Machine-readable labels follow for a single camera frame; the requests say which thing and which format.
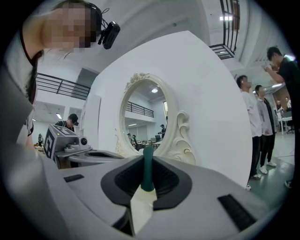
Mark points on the white dressing table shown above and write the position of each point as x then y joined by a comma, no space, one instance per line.
143,211

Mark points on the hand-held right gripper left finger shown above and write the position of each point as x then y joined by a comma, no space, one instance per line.
93,199

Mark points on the black balcony railing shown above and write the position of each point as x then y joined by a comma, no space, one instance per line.
61,85
228,35

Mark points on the dark teal plastic bottle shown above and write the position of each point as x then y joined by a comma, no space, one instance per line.
147,168

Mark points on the white backdrop panel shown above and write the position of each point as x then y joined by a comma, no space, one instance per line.
199,105

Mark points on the black head-mounted camera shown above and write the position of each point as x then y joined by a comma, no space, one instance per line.
110,34

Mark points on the oval white framed mirror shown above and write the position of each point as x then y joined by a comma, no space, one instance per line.
173,117

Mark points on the white office desk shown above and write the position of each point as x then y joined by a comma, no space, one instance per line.
286,120

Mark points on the person's head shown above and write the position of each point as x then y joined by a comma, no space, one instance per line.
65,25

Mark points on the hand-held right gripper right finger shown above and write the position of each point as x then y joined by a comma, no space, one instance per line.
206,211

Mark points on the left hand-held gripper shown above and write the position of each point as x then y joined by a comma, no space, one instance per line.
50,143

